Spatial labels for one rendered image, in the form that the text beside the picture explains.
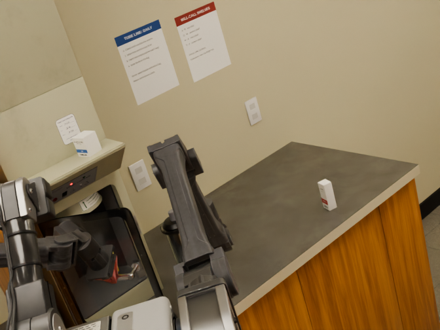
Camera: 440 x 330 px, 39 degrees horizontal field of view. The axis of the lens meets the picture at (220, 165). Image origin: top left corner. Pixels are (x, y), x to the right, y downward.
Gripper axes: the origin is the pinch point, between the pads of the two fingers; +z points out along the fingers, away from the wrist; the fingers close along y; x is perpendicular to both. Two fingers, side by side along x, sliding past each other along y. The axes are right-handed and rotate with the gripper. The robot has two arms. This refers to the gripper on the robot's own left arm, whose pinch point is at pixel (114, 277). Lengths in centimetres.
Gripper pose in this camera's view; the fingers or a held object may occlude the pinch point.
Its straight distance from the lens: 181.1
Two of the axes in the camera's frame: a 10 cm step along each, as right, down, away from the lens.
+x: 9.5, -1.6, -2.8
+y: -0.5, 7.7, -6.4
